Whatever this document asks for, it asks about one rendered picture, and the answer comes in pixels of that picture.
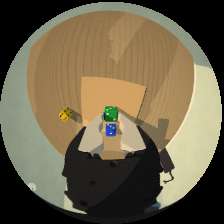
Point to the yellow die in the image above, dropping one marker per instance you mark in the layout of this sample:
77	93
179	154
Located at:
65	114

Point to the blue die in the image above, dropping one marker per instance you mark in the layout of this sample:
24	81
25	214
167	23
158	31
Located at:
110	129

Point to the green die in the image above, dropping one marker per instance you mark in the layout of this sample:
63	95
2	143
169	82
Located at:
110	113

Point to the tan flat mat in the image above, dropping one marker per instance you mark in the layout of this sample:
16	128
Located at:
98	92

